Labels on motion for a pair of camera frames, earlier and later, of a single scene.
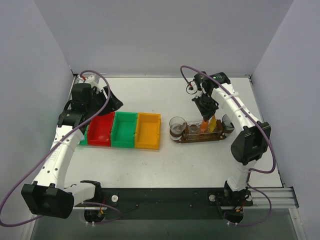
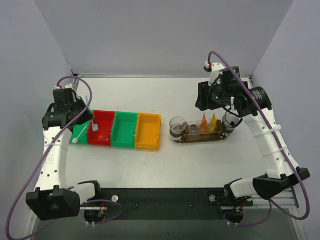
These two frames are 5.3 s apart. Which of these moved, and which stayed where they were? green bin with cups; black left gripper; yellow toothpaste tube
Moved: black left gripper
Stayed: yellow toothpaste tube; green bin with cups
